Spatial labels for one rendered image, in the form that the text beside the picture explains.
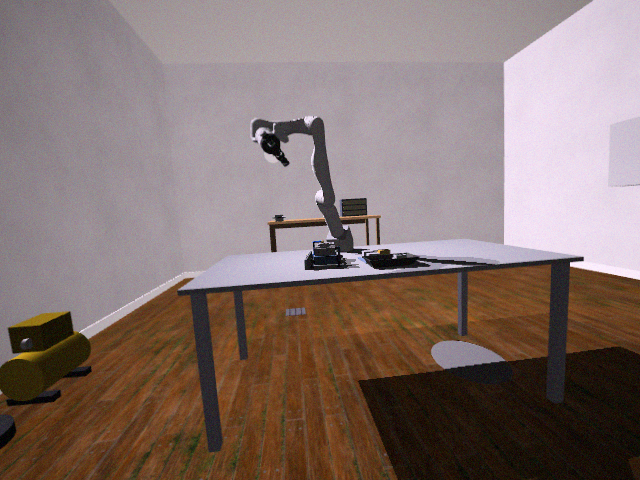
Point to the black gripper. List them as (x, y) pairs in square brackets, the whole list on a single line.
[(271, 147)]

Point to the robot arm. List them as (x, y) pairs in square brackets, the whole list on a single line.
[(314, 126)]

